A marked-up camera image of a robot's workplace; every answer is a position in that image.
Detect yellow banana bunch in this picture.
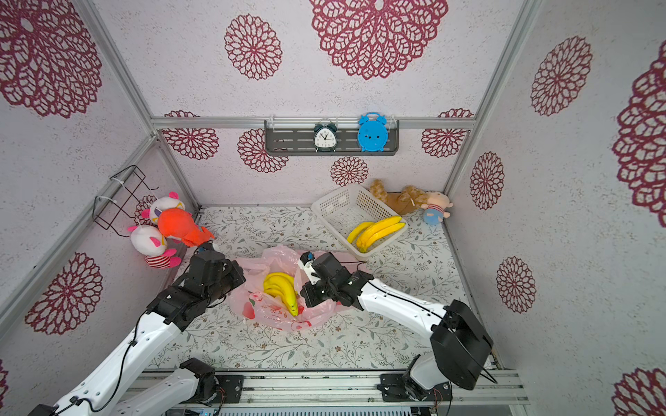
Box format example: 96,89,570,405
347,216,407,253
263,272,299,317

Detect pink plastic bag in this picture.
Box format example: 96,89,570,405
227,245,343,332

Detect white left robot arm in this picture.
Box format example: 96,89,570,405
32,250,246,415

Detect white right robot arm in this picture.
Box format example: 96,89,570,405
298,252,496,401

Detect orange plush dinosaur toy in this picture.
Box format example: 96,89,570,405
158,208,215,247

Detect white pink striped plush toy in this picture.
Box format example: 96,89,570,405
128,225,182,270

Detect white plastic lattice basket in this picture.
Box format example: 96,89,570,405
310,184,409,260

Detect white plush toy yellow glasses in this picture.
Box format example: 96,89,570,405
135,192,186,225

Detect brown plush teddy bear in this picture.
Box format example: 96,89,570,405
369,180,428,216

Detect small doll blue outfit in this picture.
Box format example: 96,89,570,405
421,192,454,225

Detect dark green alarm clock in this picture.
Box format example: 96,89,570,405
313,123,338,153

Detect blue alarm clock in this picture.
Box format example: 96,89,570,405
357,113,389,153

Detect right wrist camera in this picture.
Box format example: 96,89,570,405
298,251,320,284

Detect black wire wall rack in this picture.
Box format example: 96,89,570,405
91,165,159,239

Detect grey wall shelf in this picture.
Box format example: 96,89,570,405
264,120,400,157

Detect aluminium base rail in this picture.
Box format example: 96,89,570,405
101,368,531,416

